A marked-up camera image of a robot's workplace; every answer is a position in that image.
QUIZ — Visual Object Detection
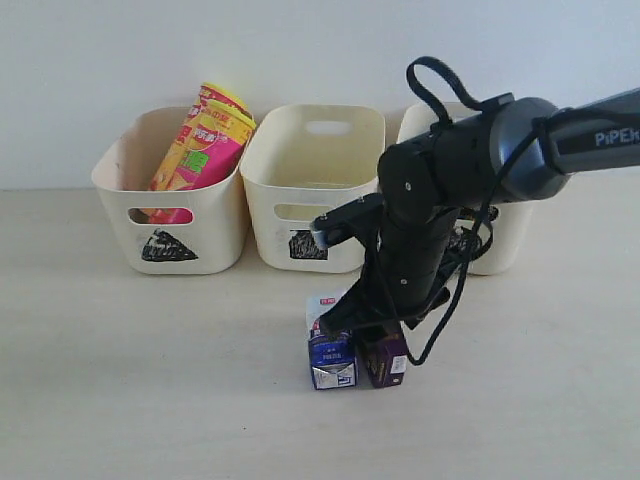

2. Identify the right cream plastic bin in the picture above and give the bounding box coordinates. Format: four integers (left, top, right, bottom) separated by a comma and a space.
396, 104, 534, 276

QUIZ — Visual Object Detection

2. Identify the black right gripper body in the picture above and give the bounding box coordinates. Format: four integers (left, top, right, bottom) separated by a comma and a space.
344, 249, 450, 330

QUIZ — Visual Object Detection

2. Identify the cream plastic bin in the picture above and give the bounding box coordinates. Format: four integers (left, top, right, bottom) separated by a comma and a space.
396, 104, 534, 276
240, 104, 386, 274
91, 107, 250, 275

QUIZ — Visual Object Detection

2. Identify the middle cream plastic bin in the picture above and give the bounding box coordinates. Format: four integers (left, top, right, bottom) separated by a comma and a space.
240, 104, 386, 274

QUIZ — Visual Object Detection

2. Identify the blue white milk carton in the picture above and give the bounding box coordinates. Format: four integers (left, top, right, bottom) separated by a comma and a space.
306, 290, 358, 390

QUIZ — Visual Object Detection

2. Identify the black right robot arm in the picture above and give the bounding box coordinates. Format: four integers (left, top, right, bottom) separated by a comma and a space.
312, 90, 639, 335

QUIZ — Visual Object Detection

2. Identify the pink chips can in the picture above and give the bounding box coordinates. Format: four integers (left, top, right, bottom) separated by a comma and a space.
144, 98, 257, 225

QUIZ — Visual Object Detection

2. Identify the left cream plastic bin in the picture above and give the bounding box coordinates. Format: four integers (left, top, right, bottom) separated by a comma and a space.
91, 107, 250, 275

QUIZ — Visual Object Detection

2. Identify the yellow chips can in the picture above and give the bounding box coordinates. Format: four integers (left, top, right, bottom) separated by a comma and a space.
149, 82, 252, 191

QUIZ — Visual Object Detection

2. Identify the purple milk carton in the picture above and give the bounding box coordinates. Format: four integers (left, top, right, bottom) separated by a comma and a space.
356, 327, 408, 389

